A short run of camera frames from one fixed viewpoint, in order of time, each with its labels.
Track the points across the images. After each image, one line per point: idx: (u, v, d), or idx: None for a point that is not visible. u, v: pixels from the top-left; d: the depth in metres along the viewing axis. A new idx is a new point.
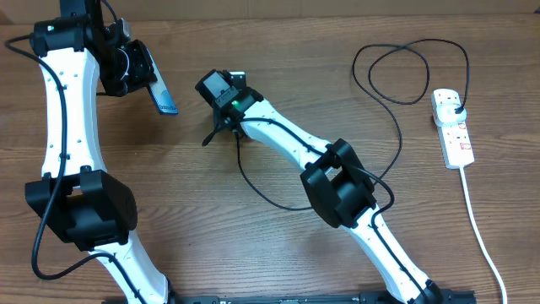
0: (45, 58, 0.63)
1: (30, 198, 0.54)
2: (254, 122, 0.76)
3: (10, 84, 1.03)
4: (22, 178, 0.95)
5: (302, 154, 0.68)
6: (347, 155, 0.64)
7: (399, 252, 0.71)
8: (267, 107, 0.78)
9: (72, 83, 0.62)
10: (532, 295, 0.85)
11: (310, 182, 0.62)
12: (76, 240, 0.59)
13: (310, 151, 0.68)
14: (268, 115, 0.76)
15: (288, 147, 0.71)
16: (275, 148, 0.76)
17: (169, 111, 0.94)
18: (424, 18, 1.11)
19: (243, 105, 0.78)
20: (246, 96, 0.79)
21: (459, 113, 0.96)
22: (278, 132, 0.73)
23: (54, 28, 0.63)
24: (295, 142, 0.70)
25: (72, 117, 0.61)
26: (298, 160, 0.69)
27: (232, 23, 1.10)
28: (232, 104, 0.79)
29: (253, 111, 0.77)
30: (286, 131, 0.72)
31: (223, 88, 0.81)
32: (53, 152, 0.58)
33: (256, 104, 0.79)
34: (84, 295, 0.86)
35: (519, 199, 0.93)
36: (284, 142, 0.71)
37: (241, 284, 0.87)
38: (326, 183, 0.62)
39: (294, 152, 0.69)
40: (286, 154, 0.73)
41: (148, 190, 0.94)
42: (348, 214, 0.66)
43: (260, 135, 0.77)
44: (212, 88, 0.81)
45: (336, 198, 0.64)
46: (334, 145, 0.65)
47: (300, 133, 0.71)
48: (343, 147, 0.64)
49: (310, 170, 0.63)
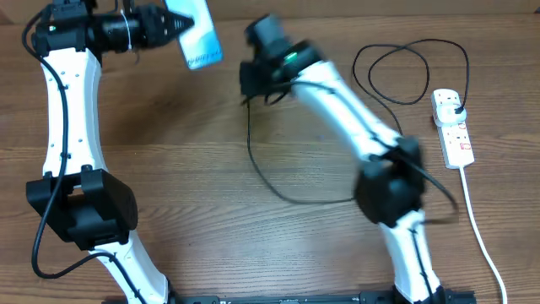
0: (47, 58, 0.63)
1: (31, 197, 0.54)
2: (313, 87, 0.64)
3: (10, 84, 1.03)
4: (23, 178, 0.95)
5: (363, 141, 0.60)
6: (413, 154, 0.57)
7: (426, 257, 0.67)
8: (330, 73, 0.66)
9: (72, 83, 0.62)
10: (532, 295, 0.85)
11: (368, 176, 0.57)
12: (77, 239, 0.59)
13: (375, 139, 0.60)
14: (330, 82, 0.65)
15: (350, 130, 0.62)
16: (326, 121, 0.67)
17: (202, 61, 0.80)
18: (424, 18, 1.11)
19: (300, 59, 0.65)
20: (305, 51, 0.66)
21: (459, 114, 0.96)
22: (338, 105, 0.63)
23: (56, 28, 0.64)
24: (358, 123, 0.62)
25: (72, 116, 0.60)
26: (357, 146, 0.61)
27: (233, 23, 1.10)
28: (287, 56, 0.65)
29: (312, 76, 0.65)
30: (348, 107, 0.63)
31: (276, 36, 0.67)
32: (55, 151, 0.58)
33: (315, 62, 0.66)
34: (85, 295, 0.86)
35: (519, 199, 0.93)
36: (344, 122, 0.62)
37: (241, 284, 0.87)
38: (381, 178, 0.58)
39: (356, 137, 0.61)
40: (342, 134, 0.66)
41: (148, 190, 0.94)
42: (396, 214, 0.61)
43: (316, 102, 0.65)
44: (263, 35, 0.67)
45: (386, 195, 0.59)
46: (405, 139, 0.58)
47: (365, 116, 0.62)
48: (410, 145, 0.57)
49: (369, 162, 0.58)
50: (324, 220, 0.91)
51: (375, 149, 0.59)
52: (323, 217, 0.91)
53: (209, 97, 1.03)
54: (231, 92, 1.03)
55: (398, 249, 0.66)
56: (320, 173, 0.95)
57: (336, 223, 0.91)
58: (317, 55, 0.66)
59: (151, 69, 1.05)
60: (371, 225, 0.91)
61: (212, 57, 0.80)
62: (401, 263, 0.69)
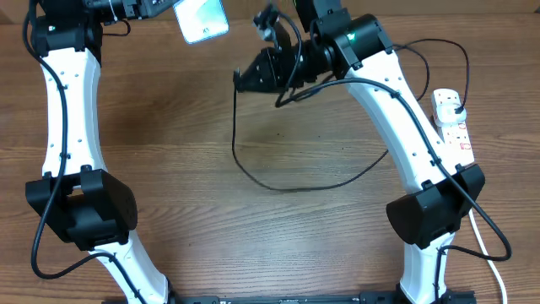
0: (46, 59, 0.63)
1: (30, 197, 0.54)
2: (371, 86, 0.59)
3: (10, 84, 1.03)
4: (23, 178, 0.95)
5: (423, 160, 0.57)
6: (474, 187, 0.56)
7: (443, 277, 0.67)
8: (396, 67, 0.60)
9: (72, 83, 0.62)
10: (532, 295, 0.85)
11: (423, 208, 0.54)
12: (77, 240, 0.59)
13: (436, 165, 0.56)
14: (393, 79, 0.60)
15: (405, 145, 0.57)
16: (374, 118, 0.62)
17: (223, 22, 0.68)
18: (424, 18, 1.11)
19: (361, 41, 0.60)
20: (369, 29, 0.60)
21: (459, 113, 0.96)
22: (398, 112, 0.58)
23: (55, 28, 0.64)
24: (418, 139, 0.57)
25: (72, 117, 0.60)
26: (412, 167, 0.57)
27: (233, 23, 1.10)
28: (348, 35, 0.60)
29: (370, 72, 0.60)
30: (411, 117, 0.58)
31: (333, 12, 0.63)
32: (54, 151, 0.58)
33: (375, 44, 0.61)
34: (85, 295, 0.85)
35: (519, 199, 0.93)
36: (402, 135, 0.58)
37: (241, 284, 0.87)
38: (435, 211, 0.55)
39: (412, 155, 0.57)
40: (391, 139, 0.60)
41: (148, 190, 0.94)
42: (433, 237, 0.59)
43: (364, 100, 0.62)
44: (320, 9, 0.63)
45: (433, 224, 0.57)
46: (468, 172, 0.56)
47: (427, 128, 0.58)
48: (475, 176, 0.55)
49: (427, 191, 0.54)
50: (324, 220, 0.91)
51: (435, 177, 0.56)
52: (324, 217, 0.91)
53: (209, 97, 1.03)
54: (231, 92, 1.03)
55: (419, 260, 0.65)
56: (320, 173, 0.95)
57: (336, 223, 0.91)
58: (380, 29, 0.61)
59: (151, 69, 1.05)
60: (371, 225, 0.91)
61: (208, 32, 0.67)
62: (416, 274, 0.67)
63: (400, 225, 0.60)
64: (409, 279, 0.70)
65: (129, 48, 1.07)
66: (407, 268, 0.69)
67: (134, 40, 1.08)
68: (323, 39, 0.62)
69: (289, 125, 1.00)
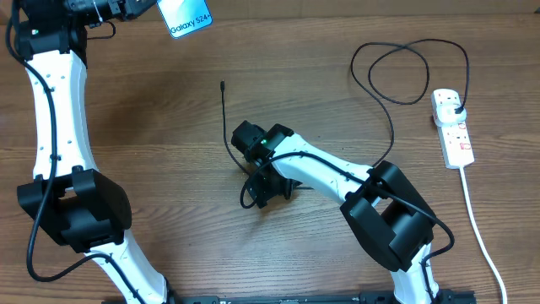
0: (31, 62, 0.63)
1: (24, 200, 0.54)
2: (285, 157, 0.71)
3: (10, 84, 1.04)
4: (23, 178, 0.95)
5: (341, 183, 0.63)
6: (393, 180, 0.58)
7: (432, 281, 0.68)
8: (299, 142, 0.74)
9: (59, 84, 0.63)
10: (532, 295, 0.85)
11: (353, 216, 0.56)
12: (72, 241, 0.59)
13: (350, 179, 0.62)
14: (299, 147, 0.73)
15: (324, 178, 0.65)
16: (310, 183, 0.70)
17: (201, 24, 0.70)
18: (424, 18, 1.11)
19: (272, 142, 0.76)
20: (277, 133, 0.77)
21: (459, 113, 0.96)
22: (313, 163, 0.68)
23: (39, 31, 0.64)
24: (331, 171, 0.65)
25: (60, 119, 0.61)
26: (336, 191, 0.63)
27: (233, 24, 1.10)
28: (261, 143, 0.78)
29: (283, 149, 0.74)
30: (321, 162, 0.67)
31: (256, 135, 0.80)
32: (44, 154, 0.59)
33: (286, 138, 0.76)
34: (84, 295, 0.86)
35: (518, 199, 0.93)
36: (320, 172, 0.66)
37: (241, 284, 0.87)
38: (370, 216, 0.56)
39: (331, 181, 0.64)
40: (320, 186, 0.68)
41: (148, 190, 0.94)
42: (407, 252, 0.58)
43: (293, 171, 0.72)
44: (245, 138, 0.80)
45: (388, 234, 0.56)
46: (378, 170, 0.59)
47: (335, 160, 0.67)
48: (389, 170, 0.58)
49: (352, 203, 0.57)
50: (324, 220, 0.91)
51: (353, 187, 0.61)
52: (323, 217, 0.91)
53: (209, 97, 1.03)
54: (230, 92, 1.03)
55: (406, 276, 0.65)
56: None
57: (335, 223, 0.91)
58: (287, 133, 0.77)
59: (151, 69, 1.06)
60: None
61: (198, 24, 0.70)
62: (407, 286, 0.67)
63: (374, 253, 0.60)
64: (402, 290, 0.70)
65: (129, 48, 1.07)
66: (397, 284, 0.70)
67: (134, 41, 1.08)
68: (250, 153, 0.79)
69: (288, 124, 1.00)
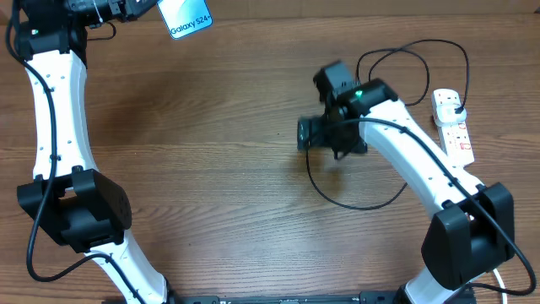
0: (31, 62, 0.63)
1: (24, 200, 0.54)
2: (382, 125, 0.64)
3: (10, 84, 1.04)
4: (23, 178, 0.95)
5: (442, 187, 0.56)
6: (502, 207, 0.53)
7: None
8: (402, 111, 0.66)
9: (58, 84, 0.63)
10: (532, 296, 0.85)
11: (447, 228, 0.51)
12: (71, 242, 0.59)
13: (454, 185, 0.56)
14: (402, 121, 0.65)
15: (421, 172, 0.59)
16: (395, 161, 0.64)
17: (202, 24, 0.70)
18: (423, 18, 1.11)
19: (366, 96, 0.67)
20: (375, 89, 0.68)
21: (459, 113, 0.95)
22: (413, 146, 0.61)
23: (39, 31, 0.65)
24: (432, 166, 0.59)
25: (60, 118, 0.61)
26: (432, 192, 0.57)
27: (233, 24, 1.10)
28: (354, 93, 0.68)
29: (380, 114, 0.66)
30: (423, 149, 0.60)
31: (345, 81, 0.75)
32: (44, 154, 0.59)
33: (385, 101, 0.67)
34: (84, 295, 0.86)
35: (519, 199, 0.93)
36: (418, 163, 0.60)
37: (241, 284, 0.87)
38: (463, 235, 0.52)
39: (429, 179, 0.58)
40: (410, 173, 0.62)
41: (148, 190, 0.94)
42: (470, 276, 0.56)
43: (387, 147, 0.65)
44: (333, 80, 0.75)
45: (467, 257, 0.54)
46: (491, 190, 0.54)
47: (441, 157, 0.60)
48: (500, 196, 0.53)
49: (451, 211, 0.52)
50: (324, 220, 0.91)
51: (456, 197, 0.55)
52: (324, 217, 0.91)
53: (209, 97, 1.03)
54: (230, 92, 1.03)
55: None
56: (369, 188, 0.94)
57: (337, 223, 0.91)
58: (386, 92, 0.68)
59: (151, 69, 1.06)
60: (372, 226, 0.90)
61: (198, 25, 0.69)
62: (429, 287, 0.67)
63: (431, 262, 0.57)
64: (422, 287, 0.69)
65: (130, 48, 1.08)
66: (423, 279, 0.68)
67: (134, 41, 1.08)
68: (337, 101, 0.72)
69: (289, 124, 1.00)
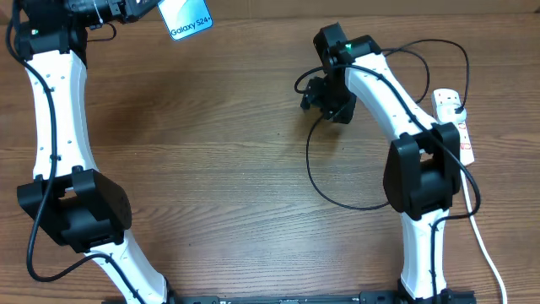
0: (31, 62, 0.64)
1: (24, 200, 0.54)
2: (361, 72, 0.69)
3: (10, 84, 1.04)
4: (23, 178, 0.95)
5: (402, 123, 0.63)
6: (451, 140, 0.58)
7: (440, 257, 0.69)
8: (382, 62, 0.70)
9: (58, 85, 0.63)
10: (532, 296, 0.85)
11: (400, 152, 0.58)
12: (71, 241, 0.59)
13: (413, 122, 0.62)
14: (380, 69, 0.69)
15: (387, 110, 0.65)
16: (369, 105, 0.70)
17: (202, 26, 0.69)
18: (423, 18, 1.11)
19: (355, 50, 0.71)
20: (363, 44, 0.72)
21: (459, 113, 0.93)
22: (384, 89, 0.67)
23: (38, 31, 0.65)
24: (397, 106, 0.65)
25: (60, 118, 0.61)
26: (393, 127, 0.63)
27: (233, 24, 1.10)
28: (345, 46, 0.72)
29: (364, 62, 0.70)
30: (394, 94, 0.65)
31: (341, 40, 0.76)
32: (44, 154, 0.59)
33: (369, 53, 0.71)
34: (85, 295, 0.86)
35: (519, 199, 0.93)
36: (386, 103, 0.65)
37: (240, 284, 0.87)
38: (413, 160, 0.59)
39: (392, 116, 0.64)
40: (380, 115, 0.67)
41: (148, 190, 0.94)
42: (418, 203, 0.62)
43: (363, 90, 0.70)
44: (331, 37, 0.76)
45: (417, 183, 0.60)
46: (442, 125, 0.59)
47: (408, 103, 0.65)
48: (450, 131, 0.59)
49: (405, 139, 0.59)
50: (324, 220, 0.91)
51: (412, 131, 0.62)
52: (324, 217, 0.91)
53: (209, 97, 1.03)
54: (230, 92, 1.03)
55: (413, 239, 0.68)
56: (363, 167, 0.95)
57: (337, 222, 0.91)
58: (373, 48, 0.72)
59: (151, 69, 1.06)
60: (371, 225, 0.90)
61: (198, 27, 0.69)
62: (413, 257, 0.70)
63: (389, 189, 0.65)
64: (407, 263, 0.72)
65: (129, 48, 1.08)
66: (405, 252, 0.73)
67: (134, 41, 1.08)
68: (329, 53, 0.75)
69: (289, 124, 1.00)
